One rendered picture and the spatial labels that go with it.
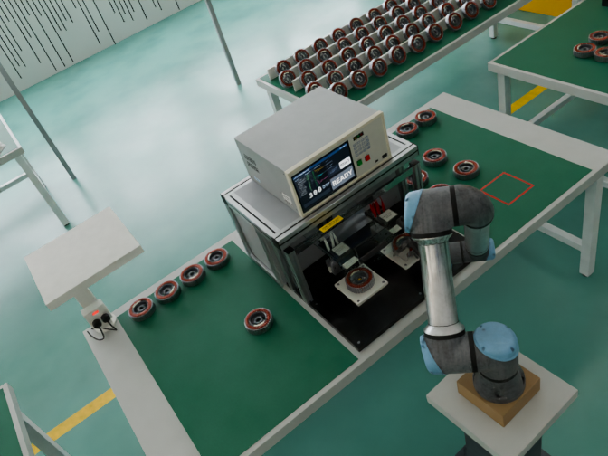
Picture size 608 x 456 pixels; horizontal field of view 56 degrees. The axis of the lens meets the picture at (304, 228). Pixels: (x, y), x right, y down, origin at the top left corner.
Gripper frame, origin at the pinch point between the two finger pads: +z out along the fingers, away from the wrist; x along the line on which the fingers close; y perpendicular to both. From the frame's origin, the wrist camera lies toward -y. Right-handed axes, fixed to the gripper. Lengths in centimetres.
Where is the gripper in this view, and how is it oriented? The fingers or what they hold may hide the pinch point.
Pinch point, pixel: (404, 245)
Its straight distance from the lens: 230.0
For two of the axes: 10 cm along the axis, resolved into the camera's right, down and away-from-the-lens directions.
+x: 7.9, -5.4, 3.0
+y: 6.0, 7.8, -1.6
